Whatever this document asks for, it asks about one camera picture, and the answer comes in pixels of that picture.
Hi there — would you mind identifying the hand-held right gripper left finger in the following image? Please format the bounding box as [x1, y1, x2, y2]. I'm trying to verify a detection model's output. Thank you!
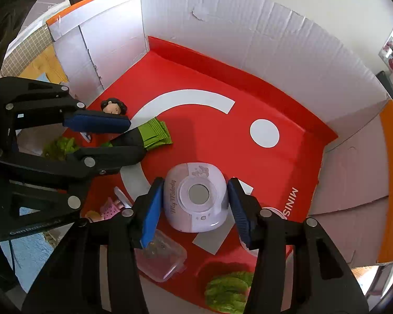
[21, 177, 166, 314]

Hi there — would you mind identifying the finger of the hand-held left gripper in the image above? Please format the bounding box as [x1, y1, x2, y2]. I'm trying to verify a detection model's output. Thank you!
[0, 144, 145, 209]
[0, 77, 132, 152]

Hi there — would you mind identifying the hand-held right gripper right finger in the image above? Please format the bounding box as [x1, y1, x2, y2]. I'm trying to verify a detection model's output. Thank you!
[227, 177, 370, 314]

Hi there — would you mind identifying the black-haired doll figurine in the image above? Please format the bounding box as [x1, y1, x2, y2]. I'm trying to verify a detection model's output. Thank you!
[80, 97, 128, 143]

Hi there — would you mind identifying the blonde doll figurine pink dress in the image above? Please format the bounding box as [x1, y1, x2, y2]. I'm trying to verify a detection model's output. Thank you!
[85, 186, 133, 223]

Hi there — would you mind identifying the clear plastic container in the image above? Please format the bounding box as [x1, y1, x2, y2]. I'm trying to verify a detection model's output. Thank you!
[134, 229, 188, 282]

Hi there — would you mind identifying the pink rounded device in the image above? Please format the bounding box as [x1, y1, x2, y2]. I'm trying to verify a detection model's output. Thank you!
[164, 162, 230, 233]

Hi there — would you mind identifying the orange white cardboard box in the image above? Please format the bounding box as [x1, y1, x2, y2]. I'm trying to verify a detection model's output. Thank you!
[46, 0, 393, 314]

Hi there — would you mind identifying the light blue towel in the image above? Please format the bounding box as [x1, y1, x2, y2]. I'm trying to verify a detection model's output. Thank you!
[0, 199, 73, 288]

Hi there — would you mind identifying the green toy lettuce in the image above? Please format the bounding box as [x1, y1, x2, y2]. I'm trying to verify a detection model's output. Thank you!
[205, 271, 254, 313]
[42, 137, 81, 161]

